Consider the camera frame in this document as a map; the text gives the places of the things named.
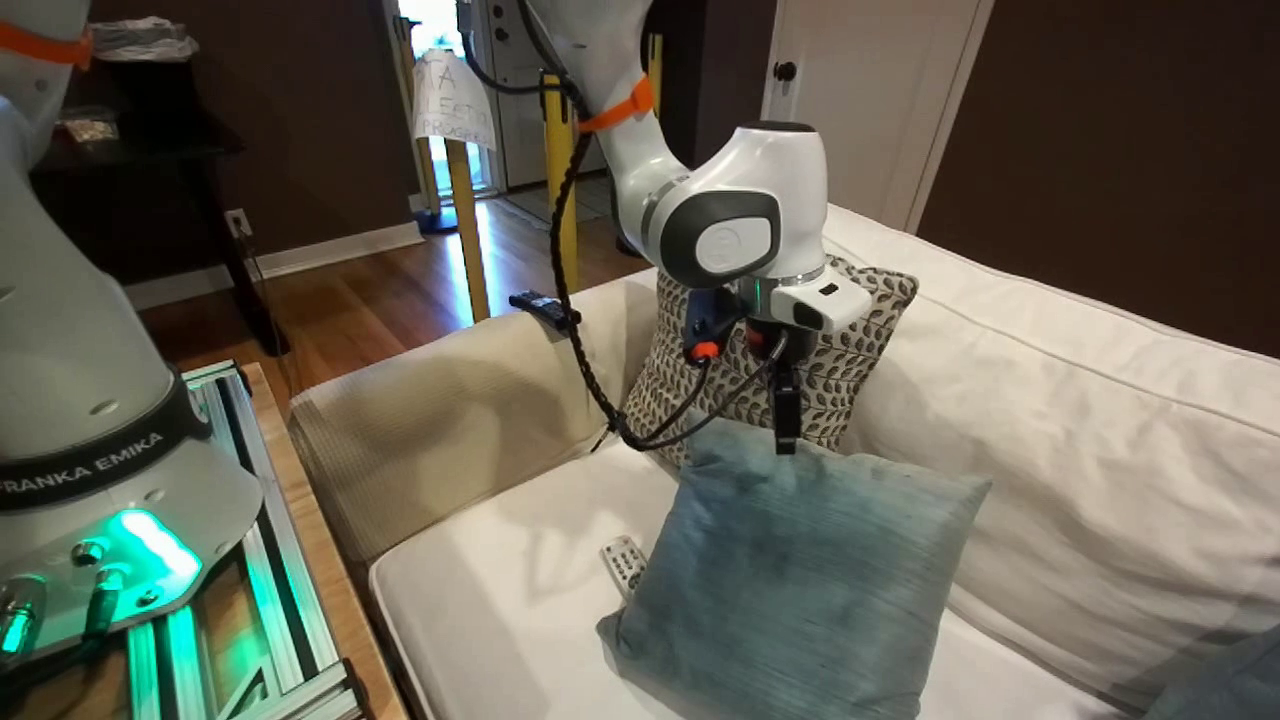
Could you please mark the blue-grey pillow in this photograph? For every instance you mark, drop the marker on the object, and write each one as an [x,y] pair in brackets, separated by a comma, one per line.
[1223,684]

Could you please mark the leaf print pillow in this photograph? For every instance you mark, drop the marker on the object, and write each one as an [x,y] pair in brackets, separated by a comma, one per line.
[845,375]

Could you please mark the aluminium frame base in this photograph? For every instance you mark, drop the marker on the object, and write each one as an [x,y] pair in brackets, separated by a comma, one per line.
[287,601]

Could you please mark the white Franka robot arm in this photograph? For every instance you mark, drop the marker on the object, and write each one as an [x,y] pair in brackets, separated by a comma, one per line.
[732,172]

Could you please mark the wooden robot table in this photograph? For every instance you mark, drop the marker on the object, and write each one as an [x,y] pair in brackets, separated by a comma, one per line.
[332,585]

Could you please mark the wooden stand leg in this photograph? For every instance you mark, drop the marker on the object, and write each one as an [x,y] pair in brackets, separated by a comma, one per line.
[468,240]

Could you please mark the white wall outlet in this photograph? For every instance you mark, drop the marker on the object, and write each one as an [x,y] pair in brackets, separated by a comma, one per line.
[239,223]

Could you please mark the white panel door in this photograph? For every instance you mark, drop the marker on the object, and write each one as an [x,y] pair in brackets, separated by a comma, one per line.
[881,95]

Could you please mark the white sofa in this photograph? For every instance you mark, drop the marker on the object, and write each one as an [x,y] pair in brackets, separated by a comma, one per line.
[482,614]

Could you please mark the silver remote control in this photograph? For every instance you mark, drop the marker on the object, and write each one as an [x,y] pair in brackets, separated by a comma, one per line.
[627,560]

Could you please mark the yellow post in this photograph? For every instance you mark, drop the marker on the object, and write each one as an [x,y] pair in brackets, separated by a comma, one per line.
[556,203]

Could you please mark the blue square pillow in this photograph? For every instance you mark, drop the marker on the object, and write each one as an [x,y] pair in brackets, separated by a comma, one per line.
[803,585]

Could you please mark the dark side table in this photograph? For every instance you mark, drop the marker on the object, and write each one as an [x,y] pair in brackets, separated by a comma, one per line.
[147,172]

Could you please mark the black remote control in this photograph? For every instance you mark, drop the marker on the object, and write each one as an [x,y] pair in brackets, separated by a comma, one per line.
[542,304]

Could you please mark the white cloth shade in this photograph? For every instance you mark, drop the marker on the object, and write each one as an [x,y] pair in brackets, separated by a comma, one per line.
[449,103]

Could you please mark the white cloth bundle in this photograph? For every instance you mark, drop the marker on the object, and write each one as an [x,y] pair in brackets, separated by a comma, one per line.
[147,40]

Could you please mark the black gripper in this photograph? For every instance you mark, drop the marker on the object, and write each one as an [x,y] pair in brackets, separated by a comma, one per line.
[783,348]

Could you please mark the black door knob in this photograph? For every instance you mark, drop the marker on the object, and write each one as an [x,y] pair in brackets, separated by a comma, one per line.
[786,69]

